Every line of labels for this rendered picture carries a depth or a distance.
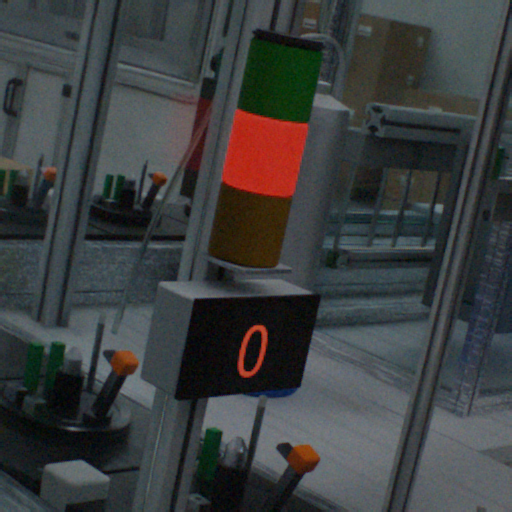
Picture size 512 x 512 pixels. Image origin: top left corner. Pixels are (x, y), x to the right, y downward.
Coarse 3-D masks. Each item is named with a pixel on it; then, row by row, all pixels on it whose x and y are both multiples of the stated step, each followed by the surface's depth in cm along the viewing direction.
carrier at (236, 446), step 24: (264, 408) 125; (216, 432) 123; (216, 456) 124; (240, 456) 119; (192, 480) 124; (216, 480) 119; (240, 480) 119; (264, 480) 133; (192, 504) 115; (216, 504) 119; (240, 504) 120; (288, 504) 123; (312, 504) 129
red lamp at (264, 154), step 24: (240, 120) 89; (264, 120) 88; (240, 144) 89; (264, 144) 89; (288, 144) 89; (240, 168) 89; (264, 168) 89; (288, 168) 90; (264, 192) 89; (288, 192) 90
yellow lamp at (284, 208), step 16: (224, 192) 90; (240, 192) 90; (256, 192) 90; (224, 208) 90; (240, 208) 90; (256, 208) 89; (272, 208) 90; (288, 208) 91; (224, 224) 90; (240, 224) 90; (256, 224) 90; (272, 224) 90; (224, 240) 90; (240, 240) 90; (256, 240) 90; (272, 240) 91; (224, 256) 90; (240, 256) 90; (256, 256) 90; (272, 256) 91
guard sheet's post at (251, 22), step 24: (264, 0) 89; (288, 0) 91; (264, 24) 90; (240, 48) 91; (240, 72) 91; (216, 168) 92; (216, 192) 92; (216, 264) 94; (168, 408) 96; (192, 408) 97; (168, 432) 96; (192, 432) 97; (168, 456) 96; (192, 456) 98; (168, 480) 96; (168, 504) 97
